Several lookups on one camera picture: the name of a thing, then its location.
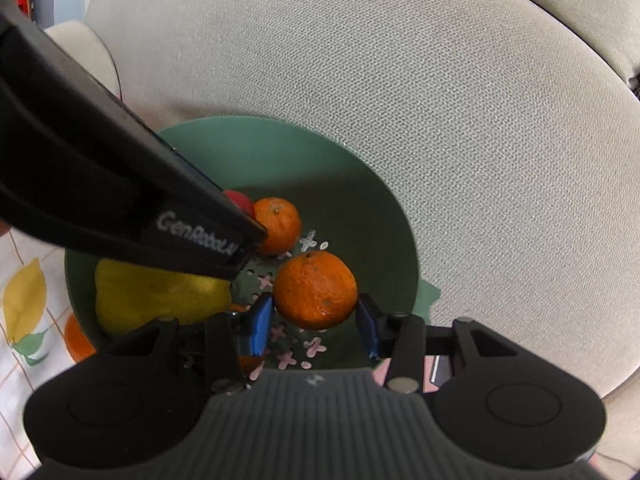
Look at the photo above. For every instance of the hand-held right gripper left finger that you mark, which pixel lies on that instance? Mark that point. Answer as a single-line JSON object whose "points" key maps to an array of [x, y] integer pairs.
{"points": [[262, 322]]}

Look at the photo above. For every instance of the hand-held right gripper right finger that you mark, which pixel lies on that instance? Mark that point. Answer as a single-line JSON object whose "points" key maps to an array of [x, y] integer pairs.
{"points": [[367, 325]]}

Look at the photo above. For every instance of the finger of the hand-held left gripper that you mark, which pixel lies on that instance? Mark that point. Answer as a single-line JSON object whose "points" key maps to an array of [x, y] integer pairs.
{"points": [[125, 160]]}

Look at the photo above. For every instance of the yellow-green pear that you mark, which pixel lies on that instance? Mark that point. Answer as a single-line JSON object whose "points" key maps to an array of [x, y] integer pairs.
{"points": [[150, 295]]}

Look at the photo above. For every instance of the small red fruit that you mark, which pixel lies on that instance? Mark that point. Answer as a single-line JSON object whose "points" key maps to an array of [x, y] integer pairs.
{"points": [[242, 202]]}

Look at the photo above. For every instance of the green plastic colander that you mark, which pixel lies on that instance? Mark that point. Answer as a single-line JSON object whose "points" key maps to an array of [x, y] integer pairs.
{"points": [[310, 170]]}

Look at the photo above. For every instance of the pink checkered printed cloth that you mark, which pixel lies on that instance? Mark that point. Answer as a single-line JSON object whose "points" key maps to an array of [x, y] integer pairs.
{"points": [[20, 395]]}

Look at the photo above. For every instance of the beige fabric sofa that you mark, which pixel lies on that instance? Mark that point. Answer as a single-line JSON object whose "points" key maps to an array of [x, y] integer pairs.
{"points": [[400, 85]]}

